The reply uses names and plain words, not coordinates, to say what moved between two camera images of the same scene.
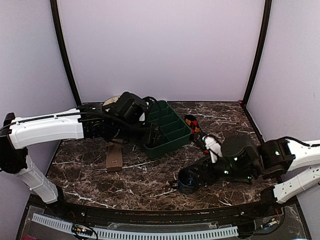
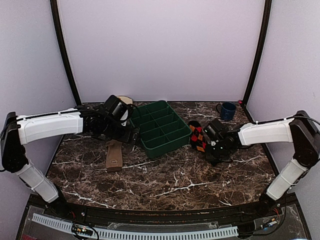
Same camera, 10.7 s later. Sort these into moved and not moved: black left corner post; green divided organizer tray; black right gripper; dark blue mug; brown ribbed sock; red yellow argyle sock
Moved: dark blue mug; red yellow argyle sock; black right gripper
Not moved: black left corner post; brown ribbed sock; green divided organizer tray
